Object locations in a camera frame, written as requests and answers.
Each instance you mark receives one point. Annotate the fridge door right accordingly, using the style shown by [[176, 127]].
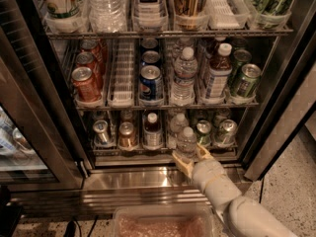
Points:
[[293, 73]]

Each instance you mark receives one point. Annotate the empty white tray top shelf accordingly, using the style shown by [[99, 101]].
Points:
[[227, 14]]

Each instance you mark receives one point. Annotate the red can back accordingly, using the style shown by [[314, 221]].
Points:
[[94, 46]]

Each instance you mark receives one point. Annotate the tea bottle shelf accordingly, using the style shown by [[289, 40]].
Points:
[[152, 132], [217, 72]]

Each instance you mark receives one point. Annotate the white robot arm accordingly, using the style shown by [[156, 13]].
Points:
[[242, 216]]

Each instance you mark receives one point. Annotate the green can bottom shelf right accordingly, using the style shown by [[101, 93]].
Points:
[[225, 134]]

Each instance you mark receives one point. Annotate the water bottle middle shelf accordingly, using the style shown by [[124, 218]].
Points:
[[185, 70]]

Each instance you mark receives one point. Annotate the white label bottle top shelf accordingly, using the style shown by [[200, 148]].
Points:
[[150, 15]]

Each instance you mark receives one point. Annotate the empty white tray middle shelf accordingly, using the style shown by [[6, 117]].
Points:
[[121, 90]]

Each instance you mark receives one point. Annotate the empty white tray shelf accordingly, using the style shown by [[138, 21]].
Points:
[[121, 90], [227, 14]]

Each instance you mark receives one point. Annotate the gold can bottom shelf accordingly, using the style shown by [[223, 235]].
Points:
[[127, 136]]

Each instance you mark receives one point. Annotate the green can middle shelf back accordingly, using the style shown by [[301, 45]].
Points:
[[239, 58]]

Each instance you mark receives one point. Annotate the blue pepsi can middle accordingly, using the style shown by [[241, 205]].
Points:
[[151, 57]]

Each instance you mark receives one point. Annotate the clear plastic bin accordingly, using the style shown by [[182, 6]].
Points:
[[163, 220]]

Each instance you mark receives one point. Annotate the silver can bottom shelf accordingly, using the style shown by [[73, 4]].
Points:
[[102, 131]]

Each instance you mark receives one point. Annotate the clear water bottle bottom shelf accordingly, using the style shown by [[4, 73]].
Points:
[[186, 143]]

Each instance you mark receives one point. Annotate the tea bottle bottom shelf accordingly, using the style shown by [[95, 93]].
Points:
[[152, 132]]

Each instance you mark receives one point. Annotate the blue pepsi can front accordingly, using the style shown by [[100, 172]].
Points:
[[150, 83]]

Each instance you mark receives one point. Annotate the red can front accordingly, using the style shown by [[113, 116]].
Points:
[[86, 85]]

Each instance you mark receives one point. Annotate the blue pepsi can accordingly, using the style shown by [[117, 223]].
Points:
[[150, 83], [151, 57]]

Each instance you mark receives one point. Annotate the fridge glass door left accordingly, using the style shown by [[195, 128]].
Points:
[[36, 95]]

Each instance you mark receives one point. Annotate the green can shelf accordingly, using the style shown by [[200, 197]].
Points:
[[225, 134], [246, 81], [239, 58], [203, 131]]

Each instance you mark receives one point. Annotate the red can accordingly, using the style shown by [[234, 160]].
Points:
[[88, 59], [94, 46], [86, 85]]

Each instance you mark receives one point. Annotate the red can middle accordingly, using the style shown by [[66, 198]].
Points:
[[88, 59]]

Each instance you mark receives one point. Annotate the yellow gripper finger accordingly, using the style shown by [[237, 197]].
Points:
[[185, 165], [203, 153]]

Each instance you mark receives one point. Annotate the tea bottle middle shelf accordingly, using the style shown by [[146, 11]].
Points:
[[217, 72]]

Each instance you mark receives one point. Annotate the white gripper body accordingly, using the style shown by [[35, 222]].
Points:
[[206, 172]]

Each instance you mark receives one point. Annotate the large water bottle top shelf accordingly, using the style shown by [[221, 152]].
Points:
[[107, 16]]

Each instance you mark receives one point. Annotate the green cans top shelf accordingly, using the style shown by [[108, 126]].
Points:
[[268, 15]]

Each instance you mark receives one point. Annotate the green can bottom shelf left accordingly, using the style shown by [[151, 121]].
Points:
[[203, 131]]

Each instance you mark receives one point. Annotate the green can middle shelf front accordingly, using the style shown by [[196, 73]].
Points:
[[246, 81]]

